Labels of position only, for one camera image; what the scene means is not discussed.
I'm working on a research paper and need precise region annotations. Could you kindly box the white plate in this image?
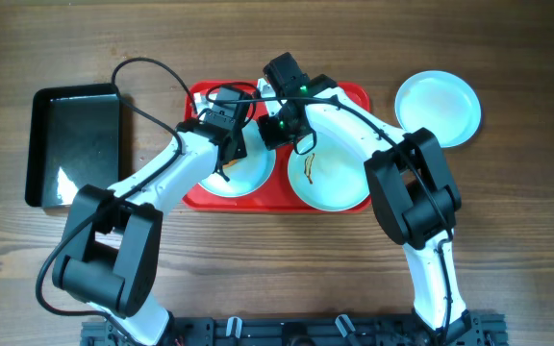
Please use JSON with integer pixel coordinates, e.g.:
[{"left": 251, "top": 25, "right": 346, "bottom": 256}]
[
  {"left": 394, "top": 70, "right": 482, "bottom": 148},
  {"left": 288, "top": 133, "right": 369, "bottom": 211},
  {"left": 199, "top": 120, "right": 276, "bottom": 198}
]

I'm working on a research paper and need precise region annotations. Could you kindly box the orange sponge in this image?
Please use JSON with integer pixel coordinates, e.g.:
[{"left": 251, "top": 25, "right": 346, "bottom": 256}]
[{"left": 223, "top": 161, "right": 238, "bottom": 168}]

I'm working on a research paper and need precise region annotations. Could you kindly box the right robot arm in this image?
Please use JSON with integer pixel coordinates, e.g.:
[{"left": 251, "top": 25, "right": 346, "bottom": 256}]
[{"left": 257, "top": 74, "right": 467, "bottom": 345}]

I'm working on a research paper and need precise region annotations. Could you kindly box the black water basin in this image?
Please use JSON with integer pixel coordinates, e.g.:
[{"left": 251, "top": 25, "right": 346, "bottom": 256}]
[{"left": 25, "top": 84, "right": 121, "bottom": 209}]

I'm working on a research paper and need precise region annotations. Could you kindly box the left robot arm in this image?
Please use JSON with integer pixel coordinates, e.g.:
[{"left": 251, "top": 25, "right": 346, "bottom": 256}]
[{"left": 40, "top": 115, "right": 248, "bottom": 345}]

